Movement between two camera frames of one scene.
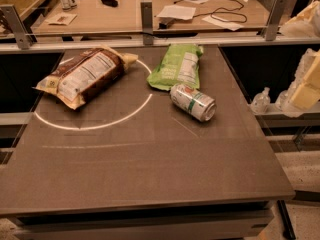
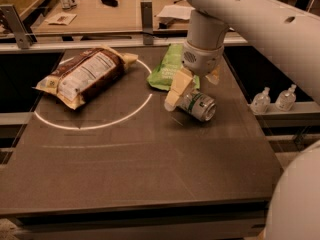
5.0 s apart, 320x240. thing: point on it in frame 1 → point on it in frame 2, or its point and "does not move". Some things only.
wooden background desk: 118,10 does not move
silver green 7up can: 193,102 does not move
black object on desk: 109,1 does not move
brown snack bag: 76,78 does not move
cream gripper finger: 313,74 → 214,75
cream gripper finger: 305,96 → 182,81
